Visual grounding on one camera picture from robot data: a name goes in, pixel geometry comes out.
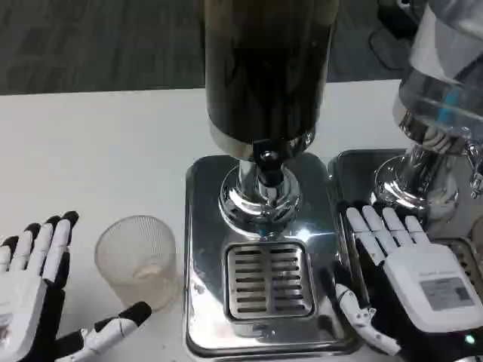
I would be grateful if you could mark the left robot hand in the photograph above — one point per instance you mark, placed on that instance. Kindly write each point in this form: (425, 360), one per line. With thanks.
(22, 301)

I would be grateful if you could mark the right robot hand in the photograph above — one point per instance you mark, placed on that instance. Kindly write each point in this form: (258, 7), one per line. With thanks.
(415, 286)

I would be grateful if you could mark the clear ribbed glass cup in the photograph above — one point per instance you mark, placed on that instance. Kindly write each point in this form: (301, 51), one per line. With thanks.
(136, 260)

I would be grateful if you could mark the chrome dispenser tap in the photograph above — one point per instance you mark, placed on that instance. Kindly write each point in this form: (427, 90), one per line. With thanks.
(476, 177)

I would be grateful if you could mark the clear drink dispenser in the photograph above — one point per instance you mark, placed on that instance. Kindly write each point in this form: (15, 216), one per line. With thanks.
(434, 94)

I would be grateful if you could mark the black dispenser tap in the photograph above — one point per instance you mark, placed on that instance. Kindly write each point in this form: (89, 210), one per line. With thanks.
(268, 158)

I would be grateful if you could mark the dark drink dispenser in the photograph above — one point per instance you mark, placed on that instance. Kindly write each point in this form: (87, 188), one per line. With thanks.
(268, 75)

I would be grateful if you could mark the black floor object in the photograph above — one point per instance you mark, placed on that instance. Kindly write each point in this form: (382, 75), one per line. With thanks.
(396, 11)

